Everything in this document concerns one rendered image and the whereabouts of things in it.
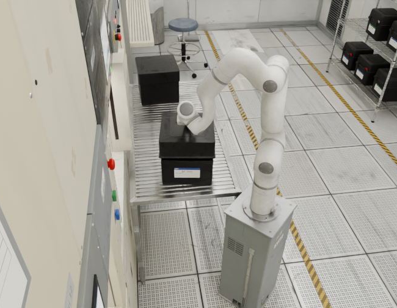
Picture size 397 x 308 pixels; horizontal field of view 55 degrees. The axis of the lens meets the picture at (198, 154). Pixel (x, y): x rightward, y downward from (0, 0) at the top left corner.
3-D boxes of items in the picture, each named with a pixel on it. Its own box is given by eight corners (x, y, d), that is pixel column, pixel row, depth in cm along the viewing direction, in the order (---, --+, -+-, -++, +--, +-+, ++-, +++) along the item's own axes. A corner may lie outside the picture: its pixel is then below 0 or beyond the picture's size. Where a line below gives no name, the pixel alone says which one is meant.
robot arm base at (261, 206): (286, 205, 198) (292, 179, 187) (268, 227, 186) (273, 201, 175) (254, 190, 207) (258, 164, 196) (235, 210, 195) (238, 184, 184)
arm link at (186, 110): (200, 118, 181) (188, 103, 182) (201, 112, 168) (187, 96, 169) (186, 129, 181) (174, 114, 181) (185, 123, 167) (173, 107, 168)
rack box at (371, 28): (362, 31, 419) (369, 7, 403) (386, 30, 421) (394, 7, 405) (374, 41, 395) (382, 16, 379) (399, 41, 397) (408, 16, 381)
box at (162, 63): (180, 102, 278) (179, 71, 263) (141, 106, 273) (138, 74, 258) (174, 84, 300) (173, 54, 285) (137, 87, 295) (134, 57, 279)
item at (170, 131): (215, 158, 197) (216, 138, 189) (158, 158, 196) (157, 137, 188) (213, 126, 220) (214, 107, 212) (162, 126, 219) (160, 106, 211)
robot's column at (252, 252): (276, 286, 246) (297, 204, 199) (254, 320, 228) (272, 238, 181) (239, 264, 259) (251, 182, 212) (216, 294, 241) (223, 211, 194)
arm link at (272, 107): (254, 167, 176) (261, 147, 188) (281, 171, 172) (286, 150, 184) (257, 65, 146) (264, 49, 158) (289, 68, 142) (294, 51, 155)
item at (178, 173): (162, 184, 209) (160, 161, 198) (165, 153, 231) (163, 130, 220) (212, 185, 210) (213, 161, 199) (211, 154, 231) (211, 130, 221)
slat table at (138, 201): (232, 274, 253) (242, 191, 206) (140, 285, 245) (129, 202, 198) (201, 154, 354) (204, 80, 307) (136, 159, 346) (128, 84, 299)
